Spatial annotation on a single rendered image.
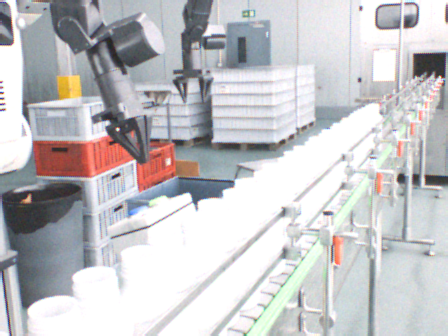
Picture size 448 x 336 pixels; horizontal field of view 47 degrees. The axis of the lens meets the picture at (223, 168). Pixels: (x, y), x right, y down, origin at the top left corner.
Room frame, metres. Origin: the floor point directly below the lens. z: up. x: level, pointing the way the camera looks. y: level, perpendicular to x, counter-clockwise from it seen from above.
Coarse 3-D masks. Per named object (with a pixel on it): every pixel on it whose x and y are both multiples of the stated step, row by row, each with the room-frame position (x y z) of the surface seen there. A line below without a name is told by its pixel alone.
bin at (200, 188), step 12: (168, 180) 1.68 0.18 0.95; (180, 180) 1.73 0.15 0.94; (192, 180) 1.71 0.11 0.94; (204, 180) 1.70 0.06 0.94; (216, 180) 1.68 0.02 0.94; (228, 180) 1.66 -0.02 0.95; (144, 192) 1.54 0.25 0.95; (156, 192) 1.61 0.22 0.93; (168, 192) 1.67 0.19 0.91; (180, 192) 1.73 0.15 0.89; (192, 192) 1.72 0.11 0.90; (204, 192) 1.70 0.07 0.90; (216, 192) 1.68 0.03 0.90; (132, 204) 1.45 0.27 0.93; (144, 204) 1.44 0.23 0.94
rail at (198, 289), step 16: (336, 160) 1.11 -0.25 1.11; (320, 176) 0.98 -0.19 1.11; (352, 176) 1.28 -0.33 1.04; (304, 192) 0.87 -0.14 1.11; (336, 192) 1.11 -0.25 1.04; (320, 208) 0.98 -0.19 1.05; (272, 224) 0.71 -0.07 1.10; (256, 240) 0.65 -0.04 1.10; (240, 256) 0.60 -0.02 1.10; (192, 288) 0.49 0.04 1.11; (256, 288) 0.65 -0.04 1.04; (176, 304) 0.46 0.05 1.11; (240, 304) 0.60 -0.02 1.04; (160, 320) 0.43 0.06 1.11; (224, 320) 0.55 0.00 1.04
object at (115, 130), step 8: (112, 120) 0.86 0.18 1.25; (128, 120) 0.83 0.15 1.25; (136, 120) 0.81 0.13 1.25; (144, 120) 0.83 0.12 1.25; (112, 128) 0.83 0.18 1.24; (120, 128) 0.84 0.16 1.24; (128, 128) 0.83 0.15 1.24; (136, 128) 0.82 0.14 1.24; (144, 128) 0.83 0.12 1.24; (112, 136) 0.84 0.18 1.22; (120, 136) 0.84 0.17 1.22; (136, 136) 0.82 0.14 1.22; (144, 136) 0.83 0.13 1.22; (120, 144) 0.84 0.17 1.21; (128, 144) 0.84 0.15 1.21; (144, 144) 0.83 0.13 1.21; (128, 152) 0.84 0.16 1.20; (136, 152) 0.84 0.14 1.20; (144, 152) 0.83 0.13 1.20; (136, 160) 0.84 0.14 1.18; (144, 160) 0.83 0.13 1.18
